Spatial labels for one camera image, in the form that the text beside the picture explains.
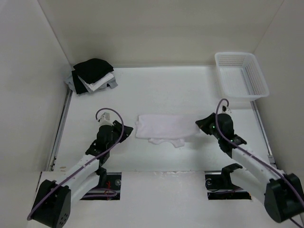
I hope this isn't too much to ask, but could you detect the white folded tank top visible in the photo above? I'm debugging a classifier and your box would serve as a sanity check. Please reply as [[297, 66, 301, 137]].
[[78, 73, 114, 92]]

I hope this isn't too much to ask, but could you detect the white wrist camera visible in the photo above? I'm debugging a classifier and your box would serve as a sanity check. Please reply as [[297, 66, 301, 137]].
[[97, 112, 113, 126], [222, 105, 231, 114]]

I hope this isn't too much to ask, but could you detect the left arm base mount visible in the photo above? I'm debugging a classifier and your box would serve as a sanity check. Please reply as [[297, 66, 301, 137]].
[[81, 172, 122, 201]]

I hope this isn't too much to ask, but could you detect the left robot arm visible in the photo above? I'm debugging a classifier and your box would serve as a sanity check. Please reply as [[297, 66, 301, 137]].
[[28, 120, 133, 228]]

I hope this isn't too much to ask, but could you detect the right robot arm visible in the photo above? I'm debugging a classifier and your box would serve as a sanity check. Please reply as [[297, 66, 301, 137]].
[[195, 113, 304, 223]]

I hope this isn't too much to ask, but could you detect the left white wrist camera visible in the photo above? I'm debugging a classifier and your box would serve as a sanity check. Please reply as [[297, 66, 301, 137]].
[[97, 112, 113, 126]]

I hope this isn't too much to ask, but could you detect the grey folded tank top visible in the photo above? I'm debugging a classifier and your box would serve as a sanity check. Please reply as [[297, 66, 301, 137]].
[[64, 74, 118, 92]]

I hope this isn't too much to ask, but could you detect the black folded tank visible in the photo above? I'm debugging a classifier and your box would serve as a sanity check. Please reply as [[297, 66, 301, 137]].
[[73, 58, 114, 84], [72, 71, 88, 95]]

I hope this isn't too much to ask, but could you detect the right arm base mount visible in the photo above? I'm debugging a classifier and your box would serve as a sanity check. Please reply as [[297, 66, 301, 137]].
[[205, 172, 252, 200]]

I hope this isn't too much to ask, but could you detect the lower black folded tank top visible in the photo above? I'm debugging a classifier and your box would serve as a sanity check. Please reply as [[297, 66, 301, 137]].
[[72, 71, 88, 95]]

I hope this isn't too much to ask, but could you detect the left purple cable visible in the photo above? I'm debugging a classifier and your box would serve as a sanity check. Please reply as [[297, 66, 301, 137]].
[[26, 108, 124, 221]]

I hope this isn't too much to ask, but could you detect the white plastic basket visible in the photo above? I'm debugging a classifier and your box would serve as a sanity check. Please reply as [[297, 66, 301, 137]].
[[214, 52, 269, 102]]

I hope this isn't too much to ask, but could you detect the white tank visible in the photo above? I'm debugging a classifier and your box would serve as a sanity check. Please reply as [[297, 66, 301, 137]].
[[135, 114, 200, 148], [78, 73, 114, 92]]

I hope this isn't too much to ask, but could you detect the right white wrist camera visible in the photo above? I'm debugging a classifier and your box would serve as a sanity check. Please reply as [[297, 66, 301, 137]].
[[222, 105, 231, 114]]

